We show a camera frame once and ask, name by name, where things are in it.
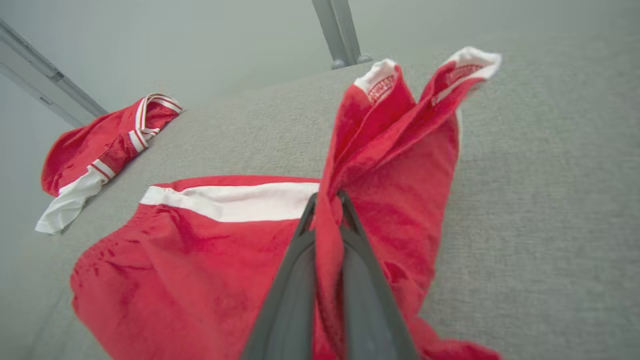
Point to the grey partition post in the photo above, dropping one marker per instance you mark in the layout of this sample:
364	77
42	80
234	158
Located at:
342	30

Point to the red and white basketball jersey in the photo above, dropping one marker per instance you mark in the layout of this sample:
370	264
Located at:
95	145

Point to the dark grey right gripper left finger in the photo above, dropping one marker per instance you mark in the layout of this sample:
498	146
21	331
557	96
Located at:
290	310

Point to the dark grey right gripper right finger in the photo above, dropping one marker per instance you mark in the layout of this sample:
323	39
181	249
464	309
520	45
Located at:
370	310

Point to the red shorts with white stripes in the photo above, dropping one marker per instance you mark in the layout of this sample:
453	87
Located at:
200	280

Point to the grey partition frame rail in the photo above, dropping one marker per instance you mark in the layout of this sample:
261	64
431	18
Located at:
45	75

